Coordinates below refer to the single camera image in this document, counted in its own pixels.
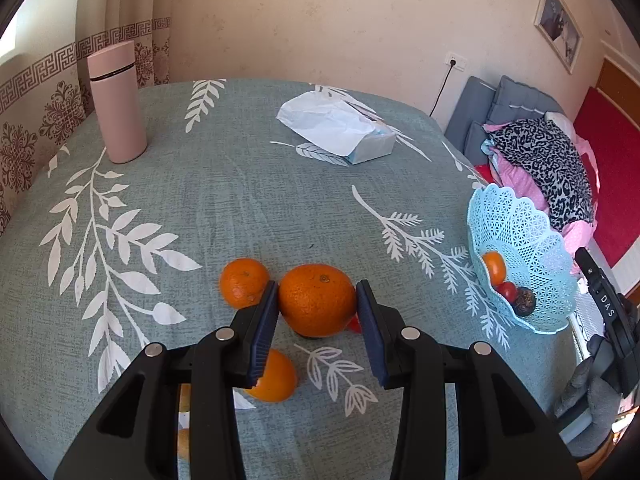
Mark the dark brown round fruit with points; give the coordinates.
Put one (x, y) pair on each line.
(525, 302)

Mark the orange and white headboard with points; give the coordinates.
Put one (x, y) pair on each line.
(622, 77)

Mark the leopard print clothes pile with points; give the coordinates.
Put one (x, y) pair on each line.
(515, 177)

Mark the patterned beige curtain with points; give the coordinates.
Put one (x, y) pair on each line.
(45, 110)

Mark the small red fruit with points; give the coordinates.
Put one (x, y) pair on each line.
(356, 324)
(506, 291)

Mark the teal leaf-print tablecloth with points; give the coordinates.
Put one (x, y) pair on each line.
(225, 185)

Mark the pink thermos bottle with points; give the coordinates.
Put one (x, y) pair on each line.
(119, 110)

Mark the grey cushion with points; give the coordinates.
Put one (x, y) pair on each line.
(470, 115)
(525, 97)

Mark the framed wall picture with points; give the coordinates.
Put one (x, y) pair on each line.
(559, 25)

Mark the white wall outlet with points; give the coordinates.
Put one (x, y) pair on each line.
(456, 61)

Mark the large orange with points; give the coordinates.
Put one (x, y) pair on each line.
(316, 300)

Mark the small orange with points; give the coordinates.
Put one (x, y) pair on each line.
(242, 280)
(277, 377)
(495, 266)

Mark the light blue lattice basket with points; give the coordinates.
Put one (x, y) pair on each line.
(530, 240)

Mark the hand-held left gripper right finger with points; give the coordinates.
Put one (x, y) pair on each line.
(369, 335)

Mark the white tissue pack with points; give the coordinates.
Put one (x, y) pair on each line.
(330, 122)

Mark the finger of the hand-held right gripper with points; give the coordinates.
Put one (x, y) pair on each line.
(585, 262)

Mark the white pillow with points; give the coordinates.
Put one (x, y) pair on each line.
(561, 121)

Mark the red blanket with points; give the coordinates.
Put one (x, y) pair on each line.
(612, 170)

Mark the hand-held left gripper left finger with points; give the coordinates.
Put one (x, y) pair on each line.
(265, 330)

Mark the leopard-print cloth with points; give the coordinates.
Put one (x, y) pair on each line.
(550, 165)

